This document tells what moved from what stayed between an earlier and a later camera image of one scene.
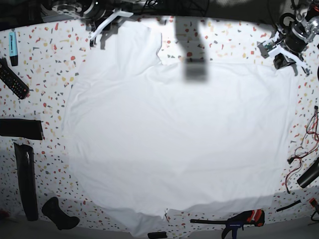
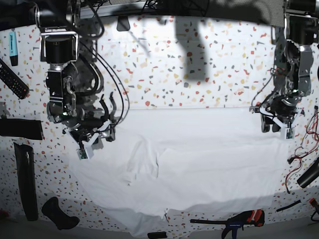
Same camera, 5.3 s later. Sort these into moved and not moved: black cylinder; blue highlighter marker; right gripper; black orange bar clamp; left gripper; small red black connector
Moved: right gripper; left gripper
Not moved: black orange bar clamp; black cylinder; small red black connector; blue highlighter marker
